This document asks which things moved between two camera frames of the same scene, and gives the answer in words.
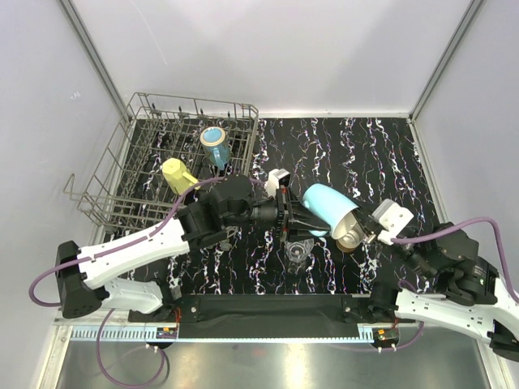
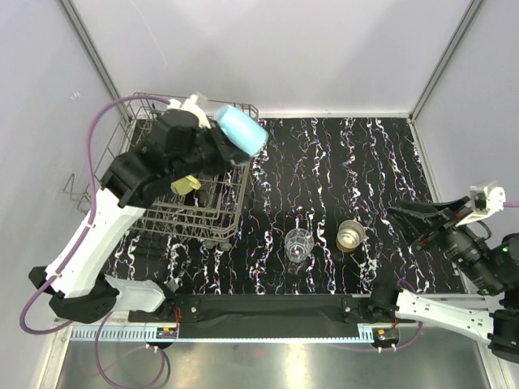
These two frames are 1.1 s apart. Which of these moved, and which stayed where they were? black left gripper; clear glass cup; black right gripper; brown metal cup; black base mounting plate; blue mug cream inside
Moved: blue mug cream inside; black right gripper; black left gripper
Stayed: clear glass cup; brown metal cup; black base mounting plate
